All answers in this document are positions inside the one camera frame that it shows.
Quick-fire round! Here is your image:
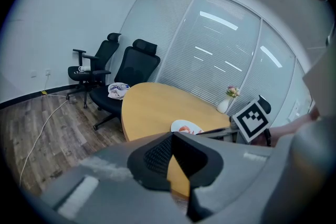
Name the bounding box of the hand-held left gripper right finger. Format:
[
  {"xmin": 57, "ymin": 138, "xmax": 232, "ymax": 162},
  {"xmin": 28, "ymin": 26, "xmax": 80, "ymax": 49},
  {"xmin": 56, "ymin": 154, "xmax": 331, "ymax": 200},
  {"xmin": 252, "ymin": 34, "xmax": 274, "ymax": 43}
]
[{"xmin": 173, "ymin": 131, "xmax": 224, "ymax": 222}]

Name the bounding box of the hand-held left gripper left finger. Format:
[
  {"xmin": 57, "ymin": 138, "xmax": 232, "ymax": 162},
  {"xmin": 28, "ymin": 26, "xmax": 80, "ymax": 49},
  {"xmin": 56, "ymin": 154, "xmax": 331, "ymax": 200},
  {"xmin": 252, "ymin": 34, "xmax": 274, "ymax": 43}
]
[{"xmin": 127, "ymin": 132, "xmax": 174, "ymax": 191}]

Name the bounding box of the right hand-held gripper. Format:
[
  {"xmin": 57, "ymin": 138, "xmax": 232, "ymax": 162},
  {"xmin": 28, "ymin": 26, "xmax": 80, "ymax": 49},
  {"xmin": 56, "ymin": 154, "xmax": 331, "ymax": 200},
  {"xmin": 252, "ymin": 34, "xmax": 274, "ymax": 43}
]
[{"xmin": 196, "ymin": 99, "xmax": 272, "ymax": 147}]

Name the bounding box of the white plate with food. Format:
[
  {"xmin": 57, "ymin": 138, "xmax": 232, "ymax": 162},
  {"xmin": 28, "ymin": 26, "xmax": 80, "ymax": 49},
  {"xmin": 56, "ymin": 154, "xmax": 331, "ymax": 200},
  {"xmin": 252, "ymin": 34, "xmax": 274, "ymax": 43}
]
[{"xmin": 170, "ymin": 119, "xmax": 205, "ymax": 136}]

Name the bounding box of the person's right forearm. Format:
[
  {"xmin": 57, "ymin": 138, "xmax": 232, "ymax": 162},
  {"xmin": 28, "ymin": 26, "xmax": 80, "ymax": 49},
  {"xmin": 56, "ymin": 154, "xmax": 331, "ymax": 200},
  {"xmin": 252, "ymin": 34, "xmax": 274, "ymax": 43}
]
[{"xmin": 269, "ymin": 106, "xmax": 321, "ymax": 147}]

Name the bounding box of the white vase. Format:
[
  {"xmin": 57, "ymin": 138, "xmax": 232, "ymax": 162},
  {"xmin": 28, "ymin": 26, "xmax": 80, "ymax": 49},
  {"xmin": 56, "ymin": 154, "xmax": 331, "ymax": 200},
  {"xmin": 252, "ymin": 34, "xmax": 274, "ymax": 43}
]
[{"xmin": 216, "ymin": 97, "xmax": 233, "ymax": 114}]

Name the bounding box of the pink flower bouquet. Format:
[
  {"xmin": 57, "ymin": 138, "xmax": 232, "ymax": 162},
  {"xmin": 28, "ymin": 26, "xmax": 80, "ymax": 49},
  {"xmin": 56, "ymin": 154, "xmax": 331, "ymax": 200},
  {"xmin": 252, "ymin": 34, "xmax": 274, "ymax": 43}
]
[{"xmin": 225, "ymin": 86, "xmax": 240, "ymax": 99}]

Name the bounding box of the round wooden table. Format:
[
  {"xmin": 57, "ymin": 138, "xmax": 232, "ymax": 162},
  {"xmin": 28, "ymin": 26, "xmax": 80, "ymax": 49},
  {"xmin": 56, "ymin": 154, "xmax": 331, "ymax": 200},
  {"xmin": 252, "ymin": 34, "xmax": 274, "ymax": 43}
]
[{"xmin": 120, "ymin": 82, "xmax": 232, "ymax": 197}]

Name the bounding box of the black office chair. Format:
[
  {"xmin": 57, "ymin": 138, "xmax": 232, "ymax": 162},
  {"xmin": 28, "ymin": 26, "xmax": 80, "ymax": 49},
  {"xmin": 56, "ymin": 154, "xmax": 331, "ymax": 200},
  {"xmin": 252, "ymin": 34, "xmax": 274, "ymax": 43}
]
[
  {"xmin": 257, "ymin": 94, "xmax": 272, "ymax": 116},
  {"xmin": 89, "ymin": 38, "xmax": 161, "ymax": 131},
  {"xmin": 66, "ymin": 33, "xmax": 122, "ymax": 110}
]

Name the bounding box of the crumpled cloth bundle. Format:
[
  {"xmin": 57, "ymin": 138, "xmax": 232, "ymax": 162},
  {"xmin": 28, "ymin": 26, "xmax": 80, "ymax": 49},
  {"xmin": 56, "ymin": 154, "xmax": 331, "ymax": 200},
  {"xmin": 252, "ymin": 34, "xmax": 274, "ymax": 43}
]
[{"xmin": 107, "ymin": 82, "xmax": 131, "ymax": 101}]

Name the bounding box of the person's grey shirt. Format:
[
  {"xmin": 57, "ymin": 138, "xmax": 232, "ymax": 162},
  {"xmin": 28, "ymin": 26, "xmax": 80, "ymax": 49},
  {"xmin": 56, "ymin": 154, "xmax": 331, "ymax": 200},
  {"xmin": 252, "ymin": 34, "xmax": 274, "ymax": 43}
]
[{"xmin": 275, "ymin": 34, "xmax": 336, "ymax": 224}]

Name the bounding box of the white floor cable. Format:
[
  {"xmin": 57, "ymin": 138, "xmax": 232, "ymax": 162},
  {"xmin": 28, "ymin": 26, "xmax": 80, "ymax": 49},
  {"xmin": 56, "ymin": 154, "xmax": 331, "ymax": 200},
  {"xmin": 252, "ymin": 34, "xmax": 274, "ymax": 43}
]
[{"xmin": 18, "ymin": 74, "xmax": 69, "ymax": 188}]

